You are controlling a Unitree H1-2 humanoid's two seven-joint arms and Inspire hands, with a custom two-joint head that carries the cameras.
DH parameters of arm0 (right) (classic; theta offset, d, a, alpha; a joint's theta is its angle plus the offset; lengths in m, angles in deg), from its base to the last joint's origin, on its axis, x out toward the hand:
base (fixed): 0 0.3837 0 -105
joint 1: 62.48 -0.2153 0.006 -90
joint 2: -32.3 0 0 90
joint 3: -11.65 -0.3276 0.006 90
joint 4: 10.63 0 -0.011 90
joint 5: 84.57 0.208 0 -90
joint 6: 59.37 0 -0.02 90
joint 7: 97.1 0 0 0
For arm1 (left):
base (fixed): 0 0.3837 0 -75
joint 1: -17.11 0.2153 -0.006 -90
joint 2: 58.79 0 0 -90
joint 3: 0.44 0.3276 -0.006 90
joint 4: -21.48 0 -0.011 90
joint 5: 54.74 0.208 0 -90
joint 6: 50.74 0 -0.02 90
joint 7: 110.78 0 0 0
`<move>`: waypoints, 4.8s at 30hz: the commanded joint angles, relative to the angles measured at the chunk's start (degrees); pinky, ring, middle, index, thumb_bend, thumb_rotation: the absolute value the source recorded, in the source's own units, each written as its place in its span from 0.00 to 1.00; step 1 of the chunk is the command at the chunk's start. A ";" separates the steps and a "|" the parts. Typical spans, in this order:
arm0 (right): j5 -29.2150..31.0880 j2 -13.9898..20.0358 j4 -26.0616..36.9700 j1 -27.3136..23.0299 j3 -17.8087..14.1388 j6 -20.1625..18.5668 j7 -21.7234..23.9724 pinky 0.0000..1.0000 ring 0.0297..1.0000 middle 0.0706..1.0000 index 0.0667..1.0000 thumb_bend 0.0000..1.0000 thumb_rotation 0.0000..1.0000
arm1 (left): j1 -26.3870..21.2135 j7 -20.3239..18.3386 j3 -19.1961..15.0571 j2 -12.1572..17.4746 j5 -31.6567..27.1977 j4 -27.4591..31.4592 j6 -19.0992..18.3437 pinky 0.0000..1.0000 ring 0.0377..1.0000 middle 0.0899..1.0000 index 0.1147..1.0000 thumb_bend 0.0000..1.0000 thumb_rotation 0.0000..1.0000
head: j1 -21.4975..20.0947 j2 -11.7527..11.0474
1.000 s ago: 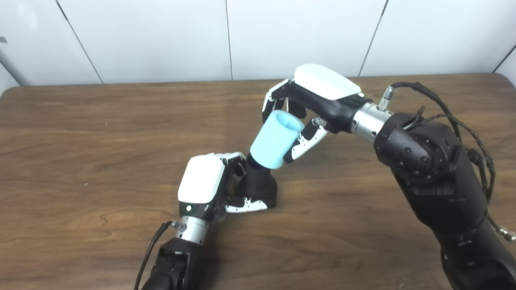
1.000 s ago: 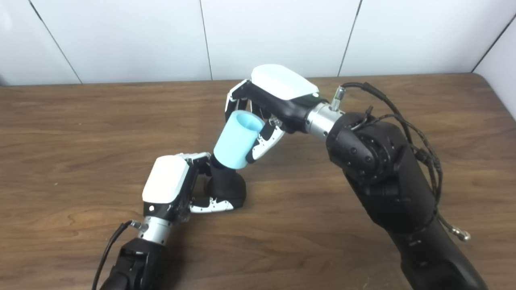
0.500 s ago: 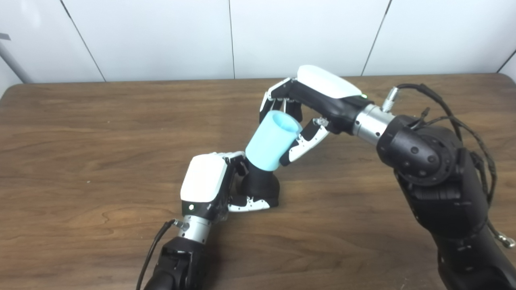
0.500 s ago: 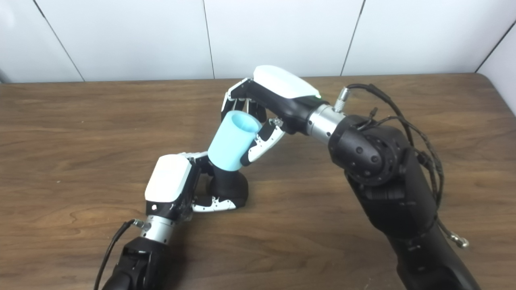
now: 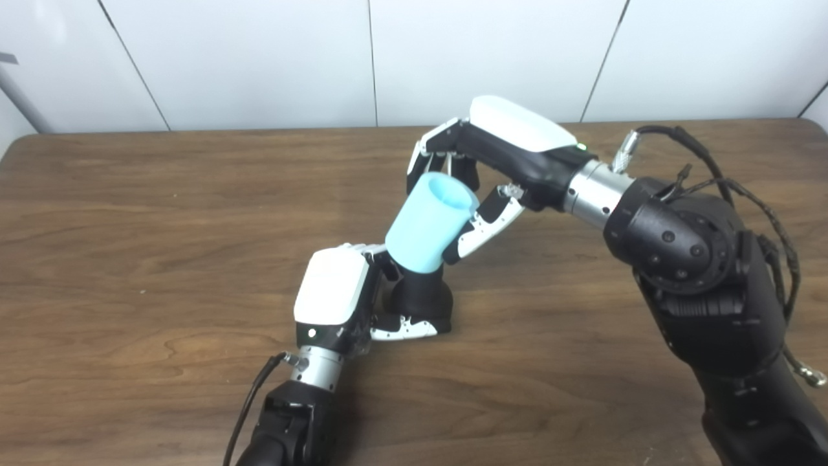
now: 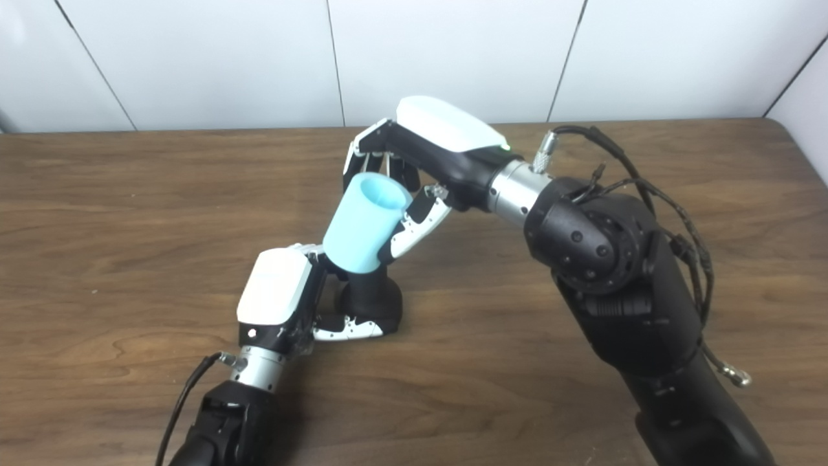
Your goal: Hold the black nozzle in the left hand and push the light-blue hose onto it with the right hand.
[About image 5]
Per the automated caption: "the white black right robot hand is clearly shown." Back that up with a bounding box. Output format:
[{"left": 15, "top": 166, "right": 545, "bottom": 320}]
[{"left": 406, "top": 95, "right": 599, "bottom": 266}]

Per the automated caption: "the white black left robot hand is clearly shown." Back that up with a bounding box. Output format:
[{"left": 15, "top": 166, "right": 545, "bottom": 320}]
[{"left": 294, "top": 243, "right": 439, "bottom": 358}]

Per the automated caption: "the black flared nozzle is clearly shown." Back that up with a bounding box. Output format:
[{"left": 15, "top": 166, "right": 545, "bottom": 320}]
[{"left": 382, "top": 249, "right": 453, "bottom": 335}]

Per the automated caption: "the light-blue short hose tube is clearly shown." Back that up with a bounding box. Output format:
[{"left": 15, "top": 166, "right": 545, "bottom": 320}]
[{"left": 385, "top": 172, "right": 480, "bottom": 274}]

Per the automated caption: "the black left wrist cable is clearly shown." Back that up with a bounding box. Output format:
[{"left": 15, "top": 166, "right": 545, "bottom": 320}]
[{"left": 223, "top": 351, "right": 308, "bottom": 466}]

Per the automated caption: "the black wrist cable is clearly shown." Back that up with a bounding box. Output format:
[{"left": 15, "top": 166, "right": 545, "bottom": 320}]
[
  {"left": 611, "top": 125, "right": 828, "bottom": 389},
  {"left": 223, "top": 351, "right": 308, "bottom": 466}
]

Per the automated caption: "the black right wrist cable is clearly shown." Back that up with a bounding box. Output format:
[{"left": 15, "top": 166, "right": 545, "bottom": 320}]
[{"left": 611, "top": 125, "right": 828, "bottom": 389}]

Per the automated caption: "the gray wall corner post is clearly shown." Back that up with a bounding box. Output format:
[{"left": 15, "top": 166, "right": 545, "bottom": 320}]
[{"left": 0, "top": 65, "right": 54, "bottom": 134}]

